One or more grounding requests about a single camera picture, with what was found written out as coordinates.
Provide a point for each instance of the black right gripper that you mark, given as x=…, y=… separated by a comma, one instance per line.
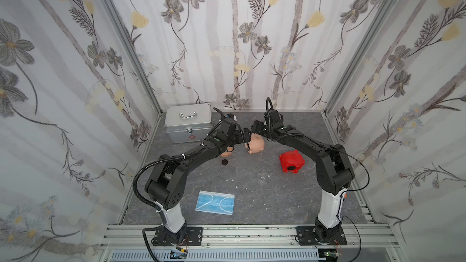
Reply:
x=257, y=128

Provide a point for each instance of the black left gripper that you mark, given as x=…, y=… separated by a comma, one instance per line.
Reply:
x=239, y=137

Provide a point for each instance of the pink piggy bank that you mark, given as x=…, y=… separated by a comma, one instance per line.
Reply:
x=256, y=144

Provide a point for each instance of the red piggy bank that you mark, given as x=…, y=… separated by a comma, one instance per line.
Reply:
x=291, y=161

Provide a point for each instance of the silver metal first aid case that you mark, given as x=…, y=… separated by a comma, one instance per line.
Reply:
x=188, y=123

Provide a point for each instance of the blue surgical face mask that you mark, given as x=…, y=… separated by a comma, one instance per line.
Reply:
x=213, y=202

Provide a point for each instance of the small green circuit board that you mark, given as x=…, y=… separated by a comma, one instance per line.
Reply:
x=178, y=254

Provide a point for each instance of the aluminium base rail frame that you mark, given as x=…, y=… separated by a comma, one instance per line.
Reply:
x=257, y=243

